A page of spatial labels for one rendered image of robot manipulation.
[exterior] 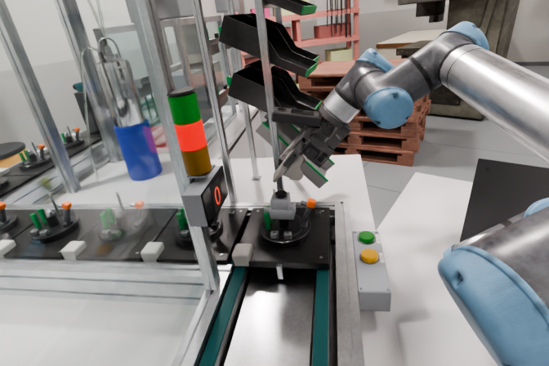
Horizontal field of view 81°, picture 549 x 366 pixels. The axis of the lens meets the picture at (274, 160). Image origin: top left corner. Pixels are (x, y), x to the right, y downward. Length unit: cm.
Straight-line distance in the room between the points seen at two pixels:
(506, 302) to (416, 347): 51
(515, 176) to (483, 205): 10
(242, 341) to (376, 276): 32
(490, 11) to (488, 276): 434
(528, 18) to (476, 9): 389
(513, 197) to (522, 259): 67
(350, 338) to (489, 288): 41
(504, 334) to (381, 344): 50
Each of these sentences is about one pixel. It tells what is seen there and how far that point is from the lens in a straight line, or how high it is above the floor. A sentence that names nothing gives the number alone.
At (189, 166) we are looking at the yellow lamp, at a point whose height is 128.
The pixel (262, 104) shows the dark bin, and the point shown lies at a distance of 99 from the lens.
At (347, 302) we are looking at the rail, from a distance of 75.
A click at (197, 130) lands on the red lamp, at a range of 59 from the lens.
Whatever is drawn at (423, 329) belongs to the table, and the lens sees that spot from 86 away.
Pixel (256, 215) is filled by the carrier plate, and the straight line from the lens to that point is 99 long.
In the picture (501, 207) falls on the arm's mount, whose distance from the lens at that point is 100.
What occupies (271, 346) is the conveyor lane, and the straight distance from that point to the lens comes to 74.
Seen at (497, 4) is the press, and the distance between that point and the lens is 462.
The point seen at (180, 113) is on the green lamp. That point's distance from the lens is 58.
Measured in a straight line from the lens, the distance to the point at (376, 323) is 85.
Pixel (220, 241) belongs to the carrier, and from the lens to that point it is 92.
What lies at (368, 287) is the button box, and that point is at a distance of 77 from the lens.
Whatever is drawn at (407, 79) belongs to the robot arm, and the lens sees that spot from 62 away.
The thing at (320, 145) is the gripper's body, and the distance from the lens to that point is 73.
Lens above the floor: 152
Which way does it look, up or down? 24 degrees down
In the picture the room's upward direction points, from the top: 7 degrees counter-clockwise
